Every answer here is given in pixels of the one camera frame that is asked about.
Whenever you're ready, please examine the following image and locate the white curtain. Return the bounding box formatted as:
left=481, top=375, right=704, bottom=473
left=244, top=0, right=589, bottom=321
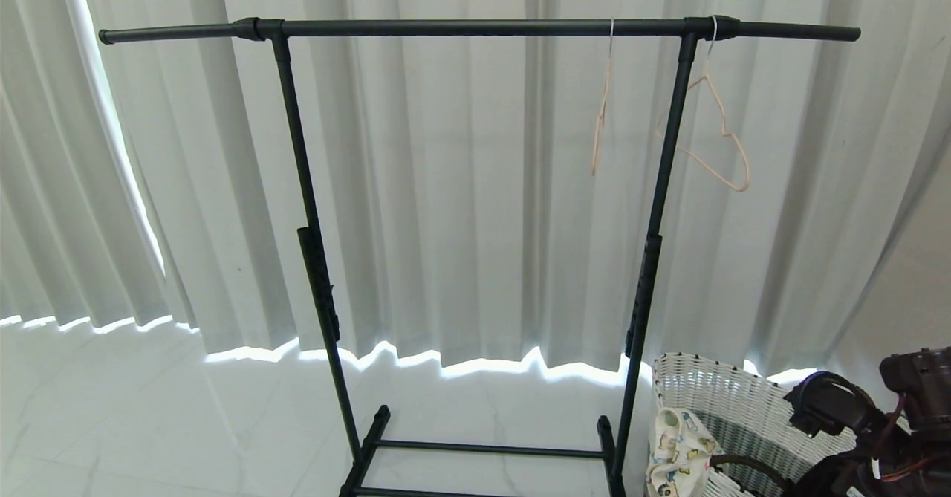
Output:
left=0, top=0, right=951, bottom=380

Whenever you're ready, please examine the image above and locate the black cable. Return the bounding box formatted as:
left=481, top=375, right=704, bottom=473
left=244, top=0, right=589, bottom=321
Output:
left=796, top=371, right=883, bottom=427

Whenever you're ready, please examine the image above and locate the white laundry basket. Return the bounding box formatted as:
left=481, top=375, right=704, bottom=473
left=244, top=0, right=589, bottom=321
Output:
left=646, top=352, right=863, bottom=497

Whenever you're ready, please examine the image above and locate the black clothes rack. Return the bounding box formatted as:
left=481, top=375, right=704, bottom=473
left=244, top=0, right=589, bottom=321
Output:
left=98, top=16, right=861, bottom=497

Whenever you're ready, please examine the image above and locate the cream printed garment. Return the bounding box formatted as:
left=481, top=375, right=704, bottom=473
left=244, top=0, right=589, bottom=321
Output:
left=644, top=408, right=718, bottom=497

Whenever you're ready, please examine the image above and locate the pink clothes hanger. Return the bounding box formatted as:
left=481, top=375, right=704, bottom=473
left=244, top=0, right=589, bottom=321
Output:
left=591, top=20, right=617, bottom=178
left=655, top=16, right=752, bottom=193

